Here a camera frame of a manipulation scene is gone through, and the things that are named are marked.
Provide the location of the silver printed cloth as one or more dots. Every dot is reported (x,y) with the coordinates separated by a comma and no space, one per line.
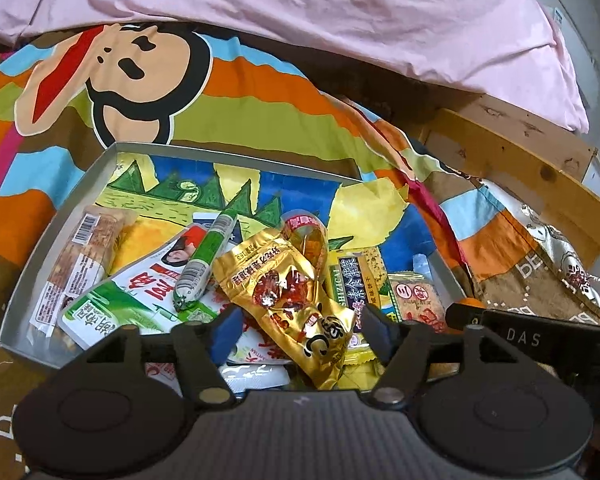
(565,255)

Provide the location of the green sausage stick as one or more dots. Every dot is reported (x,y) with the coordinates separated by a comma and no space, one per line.
(205,260)

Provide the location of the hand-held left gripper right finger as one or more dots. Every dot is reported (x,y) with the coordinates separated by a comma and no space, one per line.
(380,332)

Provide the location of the clear orange snack packet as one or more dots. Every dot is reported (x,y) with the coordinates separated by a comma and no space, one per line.
(312,255)

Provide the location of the tangerine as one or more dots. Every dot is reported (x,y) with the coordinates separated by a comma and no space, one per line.
(469,303)

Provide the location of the wooden bed frame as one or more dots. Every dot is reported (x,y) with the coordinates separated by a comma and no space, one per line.
(530,160)

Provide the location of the clear nut bar packet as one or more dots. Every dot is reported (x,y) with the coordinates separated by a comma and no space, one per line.
(80,260)

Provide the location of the grey tray with dinosaur drawing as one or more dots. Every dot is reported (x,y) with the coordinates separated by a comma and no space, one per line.
(290,180)

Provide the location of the white green pea packet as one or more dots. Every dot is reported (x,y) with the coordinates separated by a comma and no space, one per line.
(125,300)

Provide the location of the printed blanket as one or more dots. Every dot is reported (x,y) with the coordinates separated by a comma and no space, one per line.
(255,100)

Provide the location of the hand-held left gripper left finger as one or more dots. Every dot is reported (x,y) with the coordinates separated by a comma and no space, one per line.
(225,332)

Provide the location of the gold foil snack packet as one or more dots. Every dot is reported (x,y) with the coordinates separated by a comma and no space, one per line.
(280,300)

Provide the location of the white red snack packet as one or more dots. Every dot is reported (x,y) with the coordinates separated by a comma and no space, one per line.
(252,350)

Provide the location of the pink bed sheet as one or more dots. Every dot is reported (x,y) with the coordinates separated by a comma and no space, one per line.
(330,10)

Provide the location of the rice cracker packet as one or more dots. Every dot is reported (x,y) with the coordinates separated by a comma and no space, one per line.
(420,300)

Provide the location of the yellow green cracker packet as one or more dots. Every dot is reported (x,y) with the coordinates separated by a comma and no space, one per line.
(360,280)

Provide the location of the blue white long packet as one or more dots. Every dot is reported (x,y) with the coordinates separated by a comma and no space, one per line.
(202,220)

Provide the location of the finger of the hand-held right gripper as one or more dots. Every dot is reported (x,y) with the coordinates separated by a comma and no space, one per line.
(460,317)

